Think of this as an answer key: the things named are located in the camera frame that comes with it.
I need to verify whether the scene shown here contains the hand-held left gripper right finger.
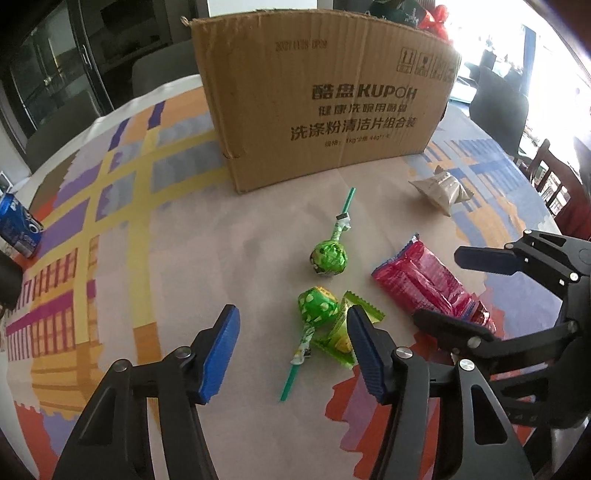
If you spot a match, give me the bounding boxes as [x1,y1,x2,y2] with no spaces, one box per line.
[347,307,527,480]

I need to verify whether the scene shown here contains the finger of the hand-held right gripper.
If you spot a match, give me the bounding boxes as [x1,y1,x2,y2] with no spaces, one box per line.
[455,229,591,296]
[411,309,578,381]

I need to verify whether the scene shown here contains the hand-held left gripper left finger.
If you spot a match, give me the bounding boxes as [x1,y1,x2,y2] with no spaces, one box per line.
[53,305,241,480]

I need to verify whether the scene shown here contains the green snack packet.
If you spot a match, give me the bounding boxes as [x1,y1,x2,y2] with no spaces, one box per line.
[314,291,386,368]

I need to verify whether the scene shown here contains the pink snack packet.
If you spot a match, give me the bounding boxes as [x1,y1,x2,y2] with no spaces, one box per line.
[372,234,497,335]

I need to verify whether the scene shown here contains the green lollipop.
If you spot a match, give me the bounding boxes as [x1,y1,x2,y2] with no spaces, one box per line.
[309,187,357,278]
[278,286,340,402]

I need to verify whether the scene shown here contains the beige snack packet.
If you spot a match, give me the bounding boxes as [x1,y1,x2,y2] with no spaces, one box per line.
[409,167,475,217]

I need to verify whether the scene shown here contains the brown cardboard box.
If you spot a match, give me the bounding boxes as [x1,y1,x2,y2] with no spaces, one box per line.
[191,8,462,195]

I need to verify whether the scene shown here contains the red wooden chair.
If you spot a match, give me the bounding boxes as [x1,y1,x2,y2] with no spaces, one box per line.
[517,138,591,241]

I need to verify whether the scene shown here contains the colourful patterned tablecloth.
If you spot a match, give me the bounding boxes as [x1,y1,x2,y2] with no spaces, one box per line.
[0,83,568,480]

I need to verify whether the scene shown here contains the grey upholstered chair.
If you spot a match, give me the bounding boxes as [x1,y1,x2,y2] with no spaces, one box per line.
[131,41,199,97]
[25,97,107,171]
[471,67,529,158]

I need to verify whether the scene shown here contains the blue Oreo packet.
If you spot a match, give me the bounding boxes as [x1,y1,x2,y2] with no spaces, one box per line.
[0,194,44,258]

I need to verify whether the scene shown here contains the green snowflake print bag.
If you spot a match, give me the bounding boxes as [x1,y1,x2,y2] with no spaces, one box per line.
[365,0,428,26]

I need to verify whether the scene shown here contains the black framed glass door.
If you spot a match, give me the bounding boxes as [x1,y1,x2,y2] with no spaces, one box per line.
[0,0,208,153]

